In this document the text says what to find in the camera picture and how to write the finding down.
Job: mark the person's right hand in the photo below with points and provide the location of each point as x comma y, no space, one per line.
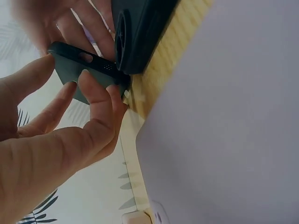
70,25

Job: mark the person's left hand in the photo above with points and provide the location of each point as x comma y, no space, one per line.
42,158

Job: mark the person's right fingers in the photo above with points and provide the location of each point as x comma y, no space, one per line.
93,35

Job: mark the dark green phone case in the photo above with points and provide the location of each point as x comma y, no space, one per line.
70,67

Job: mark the black phone case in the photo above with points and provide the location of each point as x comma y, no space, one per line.
140,35

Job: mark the white rounded box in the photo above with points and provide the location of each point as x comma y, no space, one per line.
136,218

